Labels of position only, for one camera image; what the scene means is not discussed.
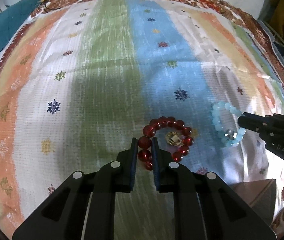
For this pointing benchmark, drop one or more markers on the striped woven mat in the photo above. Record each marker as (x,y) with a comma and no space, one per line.
(84,101)

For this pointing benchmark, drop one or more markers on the silver clear charm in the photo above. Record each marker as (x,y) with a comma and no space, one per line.
(230,134)

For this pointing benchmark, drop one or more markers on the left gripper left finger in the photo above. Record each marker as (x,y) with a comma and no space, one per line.
(134,152)

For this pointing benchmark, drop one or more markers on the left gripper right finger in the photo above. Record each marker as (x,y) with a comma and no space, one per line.
(154,152)

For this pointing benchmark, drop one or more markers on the gold clear charm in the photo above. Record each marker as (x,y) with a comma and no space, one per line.
(174,139)

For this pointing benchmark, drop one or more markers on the teal quilted pillow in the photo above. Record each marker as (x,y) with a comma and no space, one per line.
(13,17)

